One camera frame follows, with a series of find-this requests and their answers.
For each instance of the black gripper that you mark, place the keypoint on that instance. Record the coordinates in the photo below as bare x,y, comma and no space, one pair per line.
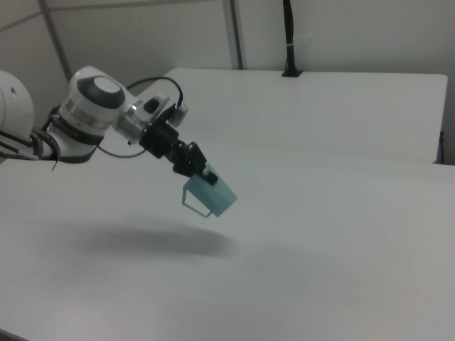
167,142

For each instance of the teal faceted paper cup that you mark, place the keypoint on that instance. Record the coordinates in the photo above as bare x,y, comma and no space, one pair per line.
220,199

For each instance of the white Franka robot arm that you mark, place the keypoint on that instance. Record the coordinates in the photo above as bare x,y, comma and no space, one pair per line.
96,89

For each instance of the grey metal partition post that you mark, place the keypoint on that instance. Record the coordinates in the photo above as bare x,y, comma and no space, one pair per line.
57,40
233,33

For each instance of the black camera pole with clamp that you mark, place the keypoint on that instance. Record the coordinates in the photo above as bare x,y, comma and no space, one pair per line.
291,39

